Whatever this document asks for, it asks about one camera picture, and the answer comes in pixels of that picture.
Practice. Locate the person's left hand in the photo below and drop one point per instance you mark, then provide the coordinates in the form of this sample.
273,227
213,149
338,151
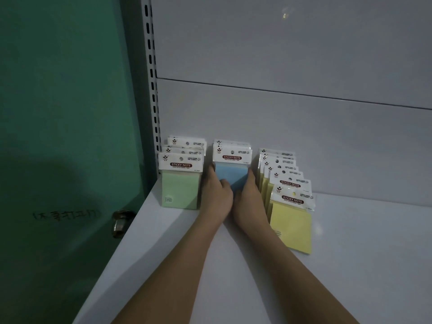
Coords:
216,200

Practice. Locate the person's right hand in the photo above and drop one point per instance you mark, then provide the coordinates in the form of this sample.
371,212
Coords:
249,205

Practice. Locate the person's right thumb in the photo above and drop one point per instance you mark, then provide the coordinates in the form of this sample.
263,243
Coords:
238,195

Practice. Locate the person's left thumb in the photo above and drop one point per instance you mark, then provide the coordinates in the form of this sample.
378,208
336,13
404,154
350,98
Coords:
225,187

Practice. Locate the blue sticky note pack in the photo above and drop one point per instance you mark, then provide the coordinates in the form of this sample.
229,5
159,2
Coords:
229,172
229,141
233,145

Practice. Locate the person's right forearm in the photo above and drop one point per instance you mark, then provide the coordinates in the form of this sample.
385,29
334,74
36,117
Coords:
297,276

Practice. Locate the person's left forearm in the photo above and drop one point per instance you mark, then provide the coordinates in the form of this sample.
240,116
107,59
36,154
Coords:
168,269

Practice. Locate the green sticky note pack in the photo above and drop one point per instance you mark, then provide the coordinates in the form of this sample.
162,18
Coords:
189,142
184,150
179,188

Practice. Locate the row of yellow sticky notes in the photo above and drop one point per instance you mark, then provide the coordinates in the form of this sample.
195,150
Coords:
292,222

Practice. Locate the white shelf back panel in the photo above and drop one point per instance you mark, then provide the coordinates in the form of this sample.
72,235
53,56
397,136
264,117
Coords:
303,138
290,37

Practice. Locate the white slotted shelf upright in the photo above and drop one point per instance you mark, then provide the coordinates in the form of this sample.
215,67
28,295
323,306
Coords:
151,74

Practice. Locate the green door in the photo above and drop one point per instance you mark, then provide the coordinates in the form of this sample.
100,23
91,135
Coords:
64,148

